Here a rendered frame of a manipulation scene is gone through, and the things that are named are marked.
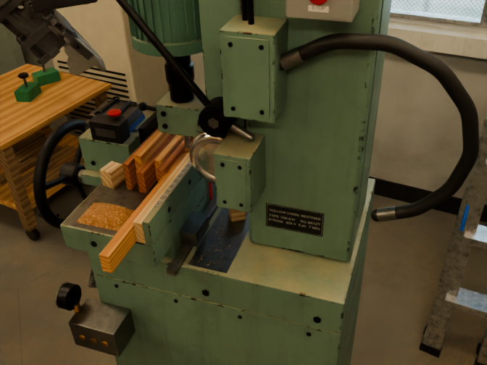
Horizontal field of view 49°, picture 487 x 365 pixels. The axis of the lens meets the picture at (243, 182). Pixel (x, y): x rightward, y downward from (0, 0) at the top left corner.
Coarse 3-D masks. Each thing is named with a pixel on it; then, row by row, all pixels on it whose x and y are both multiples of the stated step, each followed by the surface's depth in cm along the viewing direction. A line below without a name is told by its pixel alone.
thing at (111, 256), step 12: (180, 156) 120; (156, 192) 109; (144, 204) 105; (132, 216) 102; (120, 228) 100; (132, 228) 100; (120, 240) 97; (132, 240) 101; (108, 252) 94; (120, 252) 97; (108, 264) 94
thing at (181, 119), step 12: (168, 96) 116; (156, 108) 113; (168, 108) 112; (180, 108) 111; (192, 108) 111; (168, 120) 114; (180, 120) 113; (192, 120) 112; (168, 132) 116; (180, 132) 115; (192, 132) 114
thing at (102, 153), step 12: (144, 120) 130; (132, 132) 126; (84, 144) 125; (96, 144) 123; (108, 144) 122; (120, 144) 121; (132, 144) 122; (84, 156) 127; (96, 156) 126; (108, 156) 124; (120, 156) 123; (96, 168) 128
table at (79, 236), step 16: (96, 176) 127; (96, 192) 116; (112, 192) 116; (128, 192) 116; (192, 192) 116; (80, 208) 112; (128, 208) 111; (192, 208) 118; (64, 224) 107; (80, 224) 107; (176, 224) 111; (64, 240) 110; (80, 240) 108; (96, 240) 106; (160, 240) 104; (128, 256) 106; (144, 256) 104; (160, 256) 106
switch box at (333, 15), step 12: (288, 0) 77; (300, 0) 77; (336, 0) 75; (348, 0) 74; (288, 12) 78; (300, 12) 78; (312, 12) 77; (324, 12) 77; (336, 12) 76; (348, 12) 75
